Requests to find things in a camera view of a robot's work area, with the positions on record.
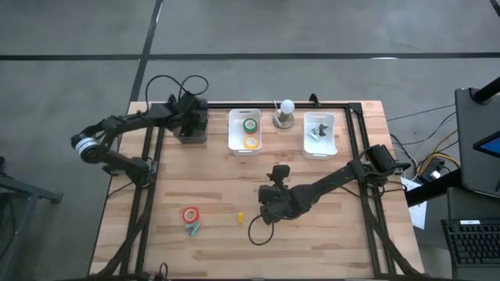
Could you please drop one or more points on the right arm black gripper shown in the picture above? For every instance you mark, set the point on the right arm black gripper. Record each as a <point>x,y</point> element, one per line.
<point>293,201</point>

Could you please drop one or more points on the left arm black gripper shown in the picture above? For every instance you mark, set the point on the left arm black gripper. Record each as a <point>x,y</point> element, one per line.
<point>183,113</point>

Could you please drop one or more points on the green mini stapler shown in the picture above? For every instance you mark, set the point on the green mini stapler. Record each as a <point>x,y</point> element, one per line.
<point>201,125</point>

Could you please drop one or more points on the yellow staple remover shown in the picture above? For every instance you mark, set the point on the yellow staple remover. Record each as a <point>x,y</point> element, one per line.
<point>240,218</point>

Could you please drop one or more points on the green tape roll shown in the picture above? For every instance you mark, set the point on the green tape roll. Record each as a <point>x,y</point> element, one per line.
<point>244,125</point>

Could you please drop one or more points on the yellow plastic cup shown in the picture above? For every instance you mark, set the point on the yellow plastic cup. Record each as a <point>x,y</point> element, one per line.
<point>245,142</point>

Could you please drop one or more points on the teal staple remover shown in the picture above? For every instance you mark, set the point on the teal staple remover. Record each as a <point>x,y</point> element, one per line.
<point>191,229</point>

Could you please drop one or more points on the silver staple remover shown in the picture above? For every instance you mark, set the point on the silver staple remover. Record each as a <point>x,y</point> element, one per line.
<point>313,134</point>

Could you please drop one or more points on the red tape roll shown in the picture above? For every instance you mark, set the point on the red tape roll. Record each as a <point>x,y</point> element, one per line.
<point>184,215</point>

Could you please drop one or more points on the black staple remover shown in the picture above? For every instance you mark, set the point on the black staple remover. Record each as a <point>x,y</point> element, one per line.
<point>321,129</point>

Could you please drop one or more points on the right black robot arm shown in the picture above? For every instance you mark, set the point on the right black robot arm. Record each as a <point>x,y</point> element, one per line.
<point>332,179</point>

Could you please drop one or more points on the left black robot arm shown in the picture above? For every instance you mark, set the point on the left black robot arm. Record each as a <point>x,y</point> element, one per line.
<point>117,123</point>

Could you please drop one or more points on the grey translucent plastic bin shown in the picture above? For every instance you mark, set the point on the grey translucent plastic bin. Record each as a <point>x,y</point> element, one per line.
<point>189,138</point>

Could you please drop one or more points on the white plastic bin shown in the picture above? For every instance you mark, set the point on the white plastic bin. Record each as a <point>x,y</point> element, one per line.
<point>320,150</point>
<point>234,136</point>

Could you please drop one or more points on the table lamp with white bulb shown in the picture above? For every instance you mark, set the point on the table lamp with white bulb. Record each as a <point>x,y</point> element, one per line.
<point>287,105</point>

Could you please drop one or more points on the white paper sheet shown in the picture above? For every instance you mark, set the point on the white paper sheet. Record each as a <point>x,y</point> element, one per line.
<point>418,210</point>

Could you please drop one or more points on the black desk bar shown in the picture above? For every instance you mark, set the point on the black desk bar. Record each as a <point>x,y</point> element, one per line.
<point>433,189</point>

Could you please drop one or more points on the black power adapter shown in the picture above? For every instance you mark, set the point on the black power adapter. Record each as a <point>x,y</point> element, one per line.
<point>433,171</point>

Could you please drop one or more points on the dark metal stand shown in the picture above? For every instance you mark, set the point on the dark metal stand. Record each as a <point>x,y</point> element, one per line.
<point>35,191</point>

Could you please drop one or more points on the black keyboard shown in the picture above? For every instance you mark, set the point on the black keyboard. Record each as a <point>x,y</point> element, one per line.
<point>472,242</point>

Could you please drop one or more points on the blue lit screen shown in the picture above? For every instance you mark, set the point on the blue lit screen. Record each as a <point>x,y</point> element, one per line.
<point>490,146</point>

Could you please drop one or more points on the black pole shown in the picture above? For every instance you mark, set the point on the black pole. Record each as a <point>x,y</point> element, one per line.
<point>488,89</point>

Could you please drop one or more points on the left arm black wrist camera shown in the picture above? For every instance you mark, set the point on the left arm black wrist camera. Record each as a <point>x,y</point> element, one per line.
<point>197,102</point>

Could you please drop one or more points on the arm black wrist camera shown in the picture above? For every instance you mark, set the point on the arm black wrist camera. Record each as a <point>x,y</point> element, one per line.
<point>280,174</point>
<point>197,102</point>

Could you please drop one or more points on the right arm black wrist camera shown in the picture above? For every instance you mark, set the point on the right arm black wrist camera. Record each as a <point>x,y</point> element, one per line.
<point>280,174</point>

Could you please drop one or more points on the black metal rig frame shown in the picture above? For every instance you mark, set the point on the black metal rig frame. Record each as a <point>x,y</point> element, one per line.
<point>356,107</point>

